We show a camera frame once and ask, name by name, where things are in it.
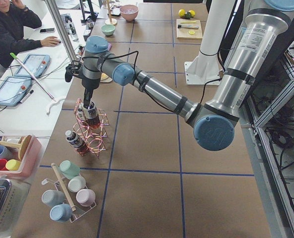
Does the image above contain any pink storage bin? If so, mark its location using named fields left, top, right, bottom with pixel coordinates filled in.
left=0, top=135, right=42, bottom=179

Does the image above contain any yellow lemon right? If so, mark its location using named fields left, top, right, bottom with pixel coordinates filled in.
left=188, top=10, right=195, bottom=17

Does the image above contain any blue teach pendant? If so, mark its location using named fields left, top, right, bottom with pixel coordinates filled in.
left=0, top=76, right=32, bottom=107
left=22, top=54, right=51, bottom=78

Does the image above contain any copper wire bottle rack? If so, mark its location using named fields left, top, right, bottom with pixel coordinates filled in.
left=73, top=98, right=109, bottom=158

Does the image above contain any upper blue teach pendant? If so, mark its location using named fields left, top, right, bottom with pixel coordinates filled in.
left=22, top=54, right=51, bottom=78

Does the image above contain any tea bottle right rack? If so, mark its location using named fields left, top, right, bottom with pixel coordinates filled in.
left=65, top=130, right=89, bottom=155

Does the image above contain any pink bowl of ice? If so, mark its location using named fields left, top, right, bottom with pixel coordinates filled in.
left=120, top=4, right=139, bottom=21

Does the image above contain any steel muddler black tip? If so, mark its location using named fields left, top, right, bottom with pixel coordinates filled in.
left=177, top=24, right=200, bottom=29

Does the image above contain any green lime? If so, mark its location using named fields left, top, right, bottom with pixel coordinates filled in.
left=184, top=12, right=192, bottom=19

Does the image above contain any aluminium frame column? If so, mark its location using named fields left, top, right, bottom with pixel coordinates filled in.
left=45, top=0, right=76, bottom=62

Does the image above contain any silver toaster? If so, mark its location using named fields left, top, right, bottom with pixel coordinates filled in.
left=0, top=178, right=30, bottom=238

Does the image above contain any cream bunny serving tray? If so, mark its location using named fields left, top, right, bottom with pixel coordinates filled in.
left=100, top=73, right=112, bottom=83

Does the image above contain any lower blue teach pendant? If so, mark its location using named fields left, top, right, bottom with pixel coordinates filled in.
left=0, top=76, right=32, bottom=107

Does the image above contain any yellow lemon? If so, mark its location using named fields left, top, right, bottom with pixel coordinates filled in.
left=178, top=9, right=186, bottom=17
left=188, top=10, right=195, bottom=17

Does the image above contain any white mug rack wooden handle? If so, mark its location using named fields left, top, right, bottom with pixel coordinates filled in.
left=41, top=163, right=97, bottom=223

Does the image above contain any white mug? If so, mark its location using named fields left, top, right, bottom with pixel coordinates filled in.
left=68, top=176, right=86, bottom=192

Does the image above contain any smartphone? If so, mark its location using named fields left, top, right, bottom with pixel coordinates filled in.
left=40, top=28, right=55, bottom=34

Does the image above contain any tea bottle back rack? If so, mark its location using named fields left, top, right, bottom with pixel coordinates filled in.
left=77, top=107, right=86, bottom=121

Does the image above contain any pink mug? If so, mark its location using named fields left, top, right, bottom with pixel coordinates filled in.
left=76, top=189, right=96, bottom=207

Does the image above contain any wooden mug tree stand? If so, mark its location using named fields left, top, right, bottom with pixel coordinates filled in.
left=105, top=0, right=117, bottom=26

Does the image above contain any mint green bowl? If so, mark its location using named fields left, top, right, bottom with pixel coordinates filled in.
left=101, top=24, right=116, bottom=36

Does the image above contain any grey blue mug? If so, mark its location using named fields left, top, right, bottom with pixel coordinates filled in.
left=41, top=189, right=65, bottom=207

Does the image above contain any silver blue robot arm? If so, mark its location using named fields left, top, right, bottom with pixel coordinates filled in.
left=81, top=0, right=294, bottom=151

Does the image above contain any bamboo cutting board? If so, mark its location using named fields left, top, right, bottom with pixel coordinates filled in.
left=176, top=19, right=203, bottom=40

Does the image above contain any tea bottle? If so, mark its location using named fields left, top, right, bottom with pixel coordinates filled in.
left=81, top=101, right=100, bottom=129

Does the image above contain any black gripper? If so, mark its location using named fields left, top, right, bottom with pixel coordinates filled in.
left=81, top=77, right=100, bottom=107

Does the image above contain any person in black sweater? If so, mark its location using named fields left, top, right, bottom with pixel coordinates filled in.
left=0, top=0, right=61, bottom=68

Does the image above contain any grabber stick green tip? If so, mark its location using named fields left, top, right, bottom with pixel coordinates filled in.
left=9, top=53, right=56, bottom=102

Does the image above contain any mint green mug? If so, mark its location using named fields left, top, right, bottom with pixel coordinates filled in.
left=59, top=160, right=80, bottom=179

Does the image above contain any tea bottle rack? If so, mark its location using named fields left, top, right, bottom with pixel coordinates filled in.
left=77, top=107, right=86, bottom=121
left=65, top=130, right=89, bottom=155

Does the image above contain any yellow lemon left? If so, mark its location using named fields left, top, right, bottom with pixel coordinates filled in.
left=178, top=9, right=186, bottom=17

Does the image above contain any light blue mug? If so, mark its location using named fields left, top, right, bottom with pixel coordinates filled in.
left=50, top=203, right=73, bottom=222

